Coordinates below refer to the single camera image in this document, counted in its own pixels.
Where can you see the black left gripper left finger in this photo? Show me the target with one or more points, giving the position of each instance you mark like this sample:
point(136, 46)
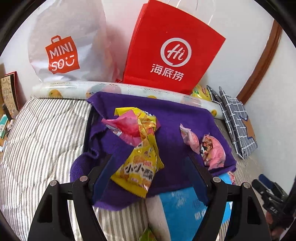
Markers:
point(52, 219)

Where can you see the pink silver snack packet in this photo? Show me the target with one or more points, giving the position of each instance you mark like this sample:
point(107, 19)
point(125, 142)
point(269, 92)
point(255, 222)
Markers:
point(212, 152)

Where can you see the green snack packet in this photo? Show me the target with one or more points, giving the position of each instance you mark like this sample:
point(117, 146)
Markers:
point(147, 235)

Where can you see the blue tissue pack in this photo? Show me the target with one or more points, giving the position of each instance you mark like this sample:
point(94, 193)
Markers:
point(175, 215)

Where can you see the grey checked star cushion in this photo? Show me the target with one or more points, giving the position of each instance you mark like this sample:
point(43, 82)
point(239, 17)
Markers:
point(237, 122)

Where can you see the small pink snack packet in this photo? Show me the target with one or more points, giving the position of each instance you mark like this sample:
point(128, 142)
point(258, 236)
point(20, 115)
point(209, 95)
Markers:
point(190, 139)

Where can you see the pink yellow snack packet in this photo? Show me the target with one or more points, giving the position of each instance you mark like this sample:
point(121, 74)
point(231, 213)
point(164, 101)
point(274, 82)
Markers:
point(132, 124)

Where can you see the purple towel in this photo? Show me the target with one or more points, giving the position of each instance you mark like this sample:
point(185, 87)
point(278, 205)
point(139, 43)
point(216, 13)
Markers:
point(101, 141)

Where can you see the yellow green snack bag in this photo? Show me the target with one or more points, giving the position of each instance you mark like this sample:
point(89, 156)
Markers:
point(201, 92)

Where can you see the white Miniso plastic bag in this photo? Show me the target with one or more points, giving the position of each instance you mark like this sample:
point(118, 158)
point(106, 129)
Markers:
point(69, 42)

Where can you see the red Haidilao paper bag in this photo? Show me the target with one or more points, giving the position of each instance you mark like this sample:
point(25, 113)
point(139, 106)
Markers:
point(170, 49)

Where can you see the brown wooden door frame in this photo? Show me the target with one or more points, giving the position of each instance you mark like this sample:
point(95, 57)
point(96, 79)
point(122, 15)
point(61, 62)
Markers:
point(262, 65)

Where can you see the brown picture frame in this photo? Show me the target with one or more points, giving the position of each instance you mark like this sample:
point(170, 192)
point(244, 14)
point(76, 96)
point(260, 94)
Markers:
point(9, 93)

